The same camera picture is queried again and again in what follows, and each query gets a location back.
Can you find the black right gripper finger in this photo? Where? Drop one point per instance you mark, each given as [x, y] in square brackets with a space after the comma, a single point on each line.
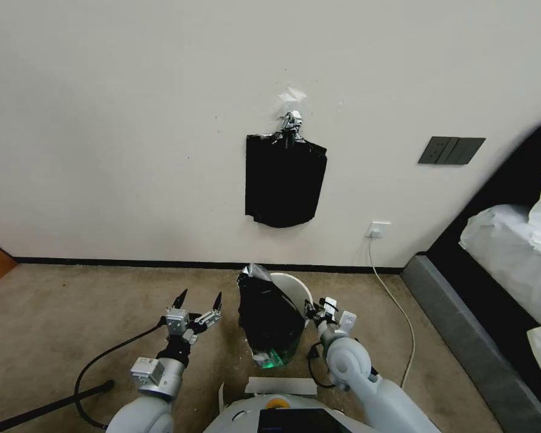
[309, 310]

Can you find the white wall socket with plug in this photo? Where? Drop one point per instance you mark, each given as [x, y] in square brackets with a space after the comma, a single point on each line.
[378, 228]

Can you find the white duvet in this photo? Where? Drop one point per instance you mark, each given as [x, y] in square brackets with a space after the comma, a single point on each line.
[505, 252]

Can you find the hanging black trash bags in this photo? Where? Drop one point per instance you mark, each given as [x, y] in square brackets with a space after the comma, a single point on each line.
[283, 180]

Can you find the black trash bag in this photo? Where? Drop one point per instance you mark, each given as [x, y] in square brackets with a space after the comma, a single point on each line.
[266, 315]

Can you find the black thick rod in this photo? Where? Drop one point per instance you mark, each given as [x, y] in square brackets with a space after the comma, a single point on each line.
[49, 406]

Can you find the dark grey wall switch panel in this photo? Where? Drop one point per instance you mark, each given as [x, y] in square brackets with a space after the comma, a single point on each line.
[451, 151]

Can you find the white robot front shell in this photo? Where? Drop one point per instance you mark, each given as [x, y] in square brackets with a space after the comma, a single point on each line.
[279, 412]

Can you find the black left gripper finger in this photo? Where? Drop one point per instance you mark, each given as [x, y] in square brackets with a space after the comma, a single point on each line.
[180, 300]
[216, 304]

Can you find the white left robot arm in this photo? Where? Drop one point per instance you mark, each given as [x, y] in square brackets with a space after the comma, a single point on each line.
[155, 381]

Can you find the black baseboard strip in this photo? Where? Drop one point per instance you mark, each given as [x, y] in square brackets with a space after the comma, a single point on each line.
[207, 261]

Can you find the small white paper strip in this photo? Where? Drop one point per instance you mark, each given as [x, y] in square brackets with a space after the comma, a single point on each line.
[221, 394]

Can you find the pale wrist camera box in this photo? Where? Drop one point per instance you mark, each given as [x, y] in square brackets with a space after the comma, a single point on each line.
[330, 304]
[177, 321]

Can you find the dark grey bed frame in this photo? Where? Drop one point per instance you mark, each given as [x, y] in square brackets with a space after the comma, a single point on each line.
[469, 311]

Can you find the white round trash bin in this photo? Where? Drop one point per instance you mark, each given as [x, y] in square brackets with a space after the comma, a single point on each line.
[295, 286]

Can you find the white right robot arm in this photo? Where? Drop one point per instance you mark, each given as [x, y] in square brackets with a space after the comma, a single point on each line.
[365, 383]

